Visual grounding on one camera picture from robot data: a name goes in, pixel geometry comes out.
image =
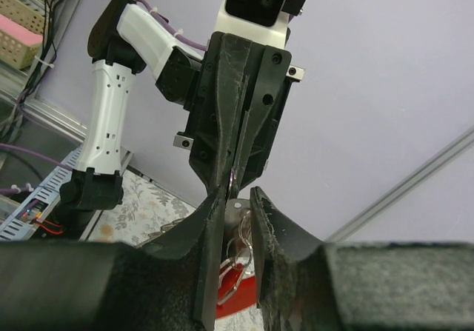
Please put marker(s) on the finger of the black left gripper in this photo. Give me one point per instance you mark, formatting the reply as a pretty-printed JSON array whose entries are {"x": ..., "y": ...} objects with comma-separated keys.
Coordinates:
[
  {"x": 231, "y": 83},
  {"x": 261, "y": 118}
]

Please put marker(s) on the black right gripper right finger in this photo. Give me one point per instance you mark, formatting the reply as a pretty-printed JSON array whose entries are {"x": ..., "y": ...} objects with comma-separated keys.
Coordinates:
[{"x": 303, "y": 283}]

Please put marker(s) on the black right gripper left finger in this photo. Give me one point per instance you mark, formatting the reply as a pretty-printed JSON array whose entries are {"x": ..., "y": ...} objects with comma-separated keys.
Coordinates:
[{"x": 170, "y": 283}]

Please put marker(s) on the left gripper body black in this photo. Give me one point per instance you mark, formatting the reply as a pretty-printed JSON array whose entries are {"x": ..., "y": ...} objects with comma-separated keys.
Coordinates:
[{"x": 201, "y": 125}]

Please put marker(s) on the metal key holder red handle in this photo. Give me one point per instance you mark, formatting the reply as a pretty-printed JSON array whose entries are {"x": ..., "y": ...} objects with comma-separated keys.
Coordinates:
[{"x": 236, "y": 281}]

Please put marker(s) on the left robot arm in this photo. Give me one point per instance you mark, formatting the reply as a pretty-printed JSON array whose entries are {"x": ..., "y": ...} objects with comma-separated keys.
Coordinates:
[{"x": 125, "y": 40}]

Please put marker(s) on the beige perforated basket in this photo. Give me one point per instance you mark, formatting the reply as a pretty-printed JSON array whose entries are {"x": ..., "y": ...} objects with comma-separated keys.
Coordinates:
[{"x": 22, "y": 30}]

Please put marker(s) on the white slotted cable duct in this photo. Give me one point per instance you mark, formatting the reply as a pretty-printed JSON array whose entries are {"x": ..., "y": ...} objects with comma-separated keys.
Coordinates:
[{"x": 20, "y": 225}]

